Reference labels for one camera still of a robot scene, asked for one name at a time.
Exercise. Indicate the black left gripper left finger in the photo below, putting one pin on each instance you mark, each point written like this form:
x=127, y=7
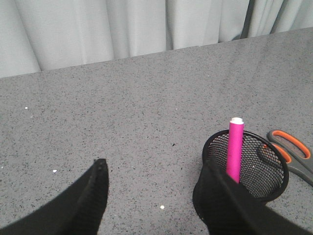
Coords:
x=76, y=211

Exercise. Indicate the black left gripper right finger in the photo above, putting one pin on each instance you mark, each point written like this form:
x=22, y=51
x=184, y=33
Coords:
x=227, y=208

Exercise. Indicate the grey curtain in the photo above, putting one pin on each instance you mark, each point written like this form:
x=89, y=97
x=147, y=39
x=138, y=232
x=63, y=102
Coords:
x=39, y=35

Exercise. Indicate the grey orange scissors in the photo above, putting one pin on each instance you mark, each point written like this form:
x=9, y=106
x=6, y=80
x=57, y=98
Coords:
x=297, y=156

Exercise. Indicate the black mesh pen cup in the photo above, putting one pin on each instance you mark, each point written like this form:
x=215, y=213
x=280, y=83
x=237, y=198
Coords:
x=264, y=172

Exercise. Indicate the magenta marker pen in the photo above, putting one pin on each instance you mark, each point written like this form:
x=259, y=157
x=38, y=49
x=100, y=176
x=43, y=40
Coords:
x=234, y=148

